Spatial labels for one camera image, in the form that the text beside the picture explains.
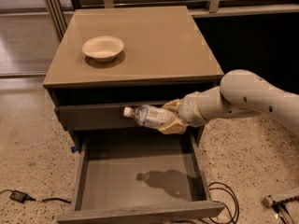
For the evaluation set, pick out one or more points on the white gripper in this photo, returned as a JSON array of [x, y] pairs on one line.
[[189, 108]]

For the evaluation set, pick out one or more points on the clear plastic bottle blue label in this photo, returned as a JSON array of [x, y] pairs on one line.
[[149, 116]]

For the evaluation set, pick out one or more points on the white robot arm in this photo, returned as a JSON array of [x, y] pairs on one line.
[[240, 94]]

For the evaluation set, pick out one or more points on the closed grey top drawer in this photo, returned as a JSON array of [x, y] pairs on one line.
[[97, 117]]

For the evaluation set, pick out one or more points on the open grey middle drawer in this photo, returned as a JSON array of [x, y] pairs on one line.
[[139, 176]]

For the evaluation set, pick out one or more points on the grey drawer cabinet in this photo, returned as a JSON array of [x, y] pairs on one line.
[[165, 57]]

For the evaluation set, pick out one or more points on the white paper bowl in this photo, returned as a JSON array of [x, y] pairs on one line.
[[103, 48]]

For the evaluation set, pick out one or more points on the blue tape piece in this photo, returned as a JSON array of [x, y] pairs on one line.
[[74, 149]]

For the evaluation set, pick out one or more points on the black power adapter with cable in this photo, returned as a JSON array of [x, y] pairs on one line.
[[21, 197]]

